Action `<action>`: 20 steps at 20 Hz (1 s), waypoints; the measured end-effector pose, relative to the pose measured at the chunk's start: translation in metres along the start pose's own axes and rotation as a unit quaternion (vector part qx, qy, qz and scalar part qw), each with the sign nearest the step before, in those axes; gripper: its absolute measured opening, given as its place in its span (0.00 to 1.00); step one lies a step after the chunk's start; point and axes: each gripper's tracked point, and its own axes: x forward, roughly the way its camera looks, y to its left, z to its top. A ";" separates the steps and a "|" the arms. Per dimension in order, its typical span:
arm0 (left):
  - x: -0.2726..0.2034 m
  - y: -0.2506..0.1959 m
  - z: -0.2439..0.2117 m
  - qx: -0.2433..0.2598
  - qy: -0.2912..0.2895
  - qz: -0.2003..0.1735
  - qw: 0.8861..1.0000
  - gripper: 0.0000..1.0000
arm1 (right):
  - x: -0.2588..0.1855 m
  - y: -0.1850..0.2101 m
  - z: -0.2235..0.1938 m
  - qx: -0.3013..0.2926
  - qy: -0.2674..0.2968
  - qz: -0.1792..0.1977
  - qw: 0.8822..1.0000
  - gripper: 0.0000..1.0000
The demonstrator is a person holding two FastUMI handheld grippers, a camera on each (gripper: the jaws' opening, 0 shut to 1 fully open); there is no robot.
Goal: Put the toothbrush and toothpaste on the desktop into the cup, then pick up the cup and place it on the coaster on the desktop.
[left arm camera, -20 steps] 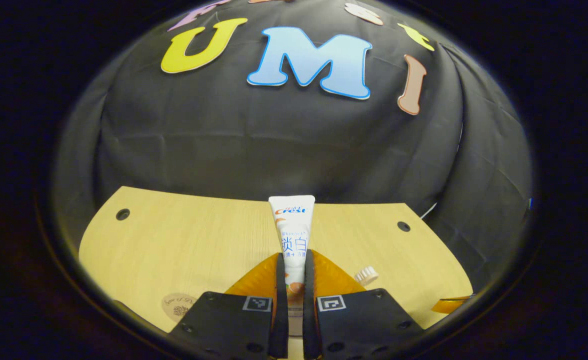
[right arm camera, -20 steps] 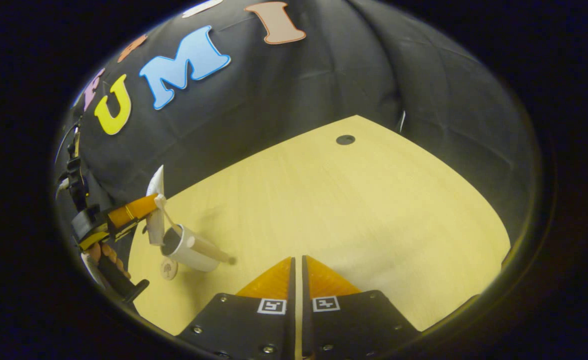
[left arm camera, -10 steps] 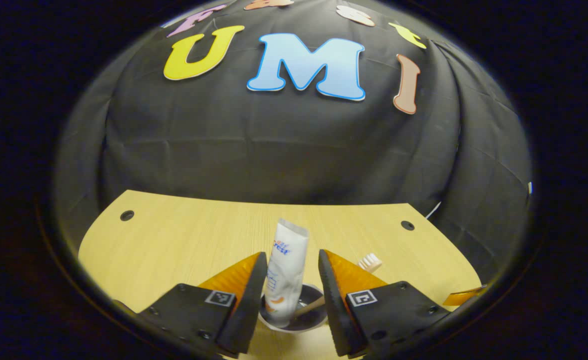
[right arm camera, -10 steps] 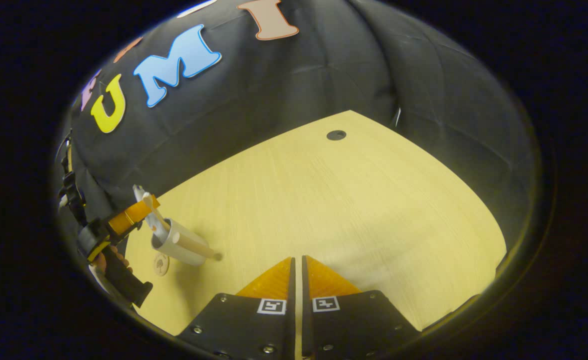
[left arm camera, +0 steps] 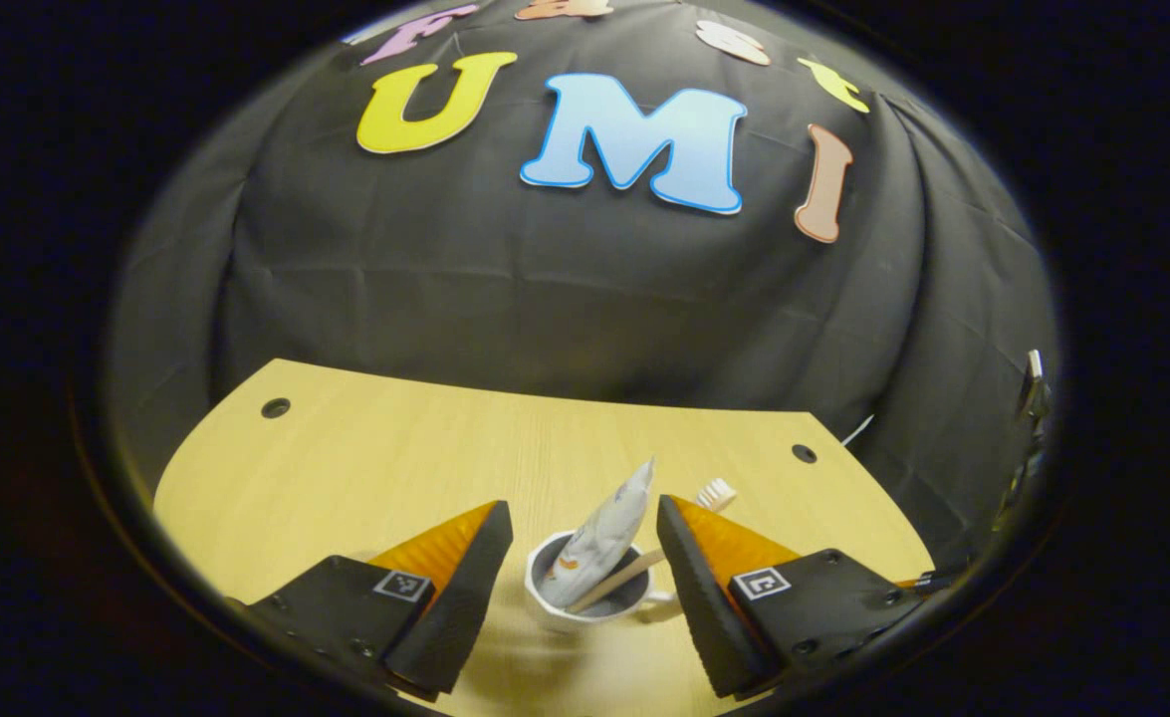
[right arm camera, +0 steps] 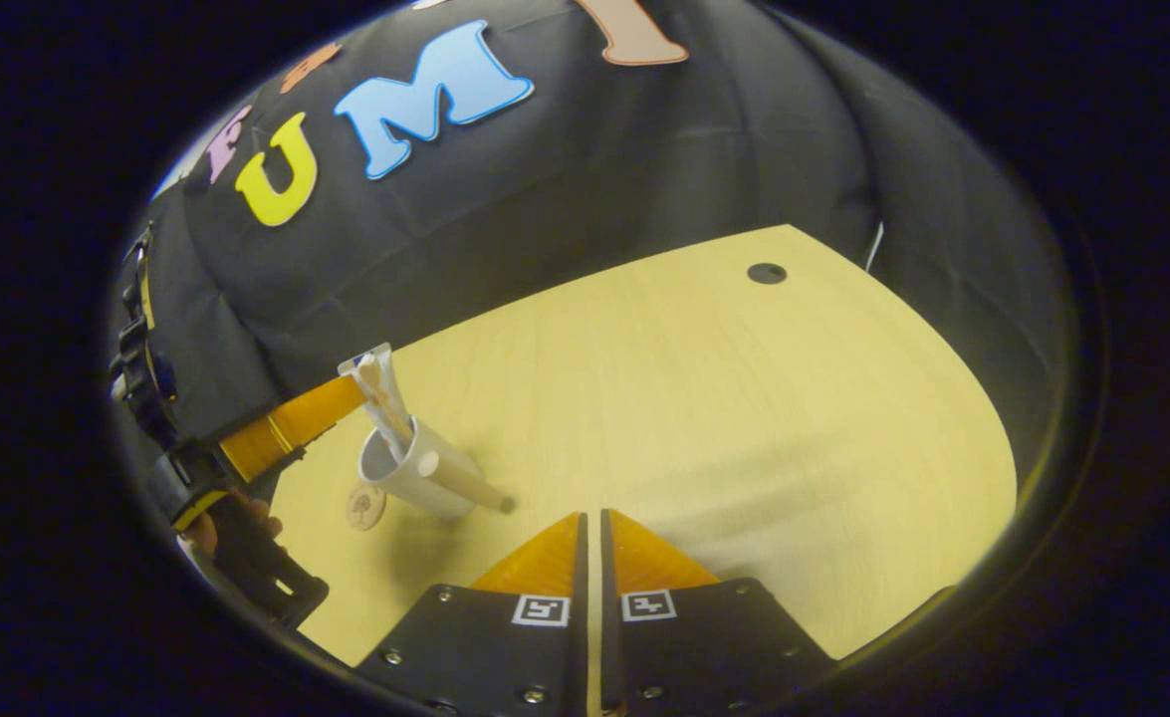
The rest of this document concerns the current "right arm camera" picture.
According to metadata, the wooden toothbrush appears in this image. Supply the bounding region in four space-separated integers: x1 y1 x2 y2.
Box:
357 358 414 449

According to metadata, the white cup with wooden handle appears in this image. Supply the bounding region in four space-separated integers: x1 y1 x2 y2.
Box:
357 418 518 521

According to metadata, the white toothpaste tube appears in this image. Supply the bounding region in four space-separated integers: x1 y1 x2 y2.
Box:
338 344 416 464

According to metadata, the light wooden desktop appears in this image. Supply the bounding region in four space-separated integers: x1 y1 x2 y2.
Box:
271 224 1019 668

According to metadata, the black backdrop cloth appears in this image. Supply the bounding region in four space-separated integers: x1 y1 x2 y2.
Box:
146 0 1078 479

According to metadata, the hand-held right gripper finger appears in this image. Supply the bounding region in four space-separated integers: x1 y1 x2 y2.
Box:
599 508 839 717
353 513 588 717

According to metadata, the round cork coaster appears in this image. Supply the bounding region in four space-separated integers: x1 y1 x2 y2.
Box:
346 483 387 532

